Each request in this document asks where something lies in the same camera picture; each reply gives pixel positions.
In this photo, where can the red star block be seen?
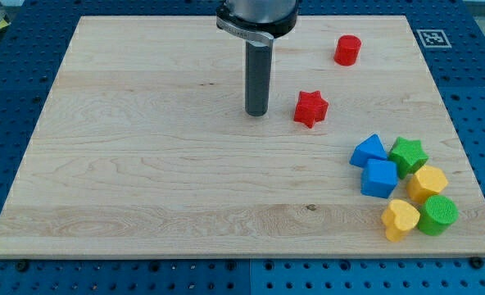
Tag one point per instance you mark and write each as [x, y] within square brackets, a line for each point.
[311, 108]

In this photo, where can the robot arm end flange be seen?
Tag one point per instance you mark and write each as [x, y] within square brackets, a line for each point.
[258, 22]

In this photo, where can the green star block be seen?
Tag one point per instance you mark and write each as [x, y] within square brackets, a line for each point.
[408, 155]

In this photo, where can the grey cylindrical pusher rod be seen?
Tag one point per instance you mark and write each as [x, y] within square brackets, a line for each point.
[257, 78]

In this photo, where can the wooden board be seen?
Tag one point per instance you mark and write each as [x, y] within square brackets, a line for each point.
[143, 149]

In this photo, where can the blue triangle block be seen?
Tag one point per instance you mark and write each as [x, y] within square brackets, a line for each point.
[370, 148]

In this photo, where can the blue cube block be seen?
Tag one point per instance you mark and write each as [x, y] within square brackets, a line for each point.
[378, 178]

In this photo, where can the red cylinder block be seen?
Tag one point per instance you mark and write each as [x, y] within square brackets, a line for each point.
[347, 50]

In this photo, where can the yellow heart block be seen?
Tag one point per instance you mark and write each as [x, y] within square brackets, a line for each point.
[399, 218]

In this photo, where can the yellow hexagon block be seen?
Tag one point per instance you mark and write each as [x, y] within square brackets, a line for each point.
[427, 181]

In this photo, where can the green cylinder block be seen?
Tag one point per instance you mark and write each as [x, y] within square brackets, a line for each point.
[437, 214]

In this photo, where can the white fiducial marker tag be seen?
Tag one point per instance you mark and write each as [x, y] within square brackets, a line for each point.
[433, 38]

